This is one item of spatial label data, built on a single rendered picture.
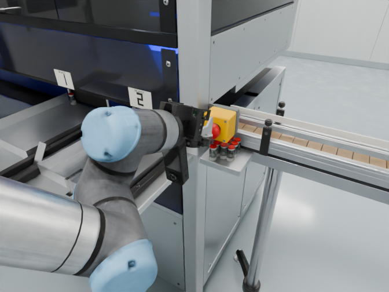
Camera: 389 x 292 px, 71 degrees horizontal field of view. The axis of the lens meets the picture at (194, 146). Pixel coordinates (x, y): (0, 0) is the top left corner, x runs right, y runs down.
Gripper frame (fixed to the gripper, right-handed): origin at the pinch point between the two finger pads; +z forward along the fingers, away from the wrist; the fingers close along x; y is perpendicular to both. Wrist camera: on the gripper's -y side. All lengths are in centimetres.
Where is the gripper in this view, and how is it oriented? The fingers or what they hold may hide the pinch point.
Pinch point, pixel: (206, 136)
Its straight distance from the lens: 67.5
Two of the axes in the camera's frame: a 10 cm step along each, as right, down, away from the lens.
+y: 2.1, -9.6, -1.9
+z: 4.6, -0.8, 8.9
